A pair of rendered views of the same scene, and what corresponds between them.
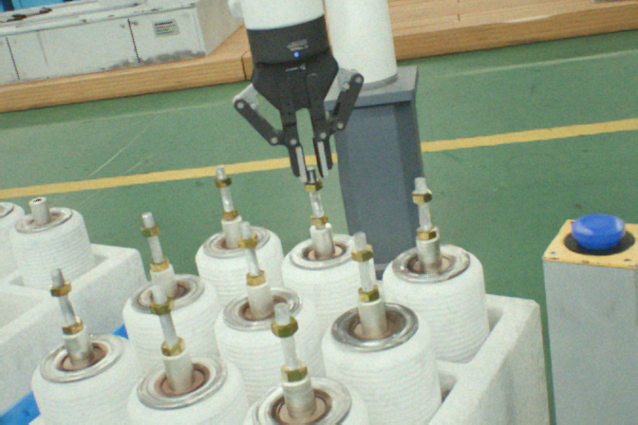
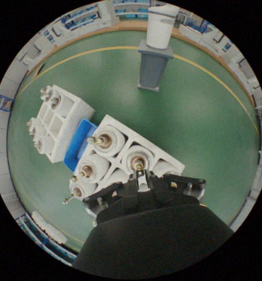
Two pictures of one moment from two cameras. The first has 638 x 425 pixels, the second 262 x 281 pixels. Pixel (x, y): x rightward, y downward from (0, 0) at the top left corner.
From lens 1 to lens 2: 0.87 m
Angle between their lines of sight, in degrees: 67
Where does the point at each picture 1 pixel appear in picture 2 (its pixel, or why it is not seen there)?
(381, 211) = (150, 78)
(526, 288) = (176, 106)
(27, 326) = (61, 134)
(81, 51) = (89, 29)
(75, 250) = (64, 108)
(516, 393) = not seen: hidden behind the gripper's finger
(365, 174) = (148, 70)
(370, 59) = (161, 42)
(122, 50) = (96, 28)
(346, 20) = (156, 28)
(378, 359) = not seen: hidden behind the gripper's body
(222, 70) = (114, 29)
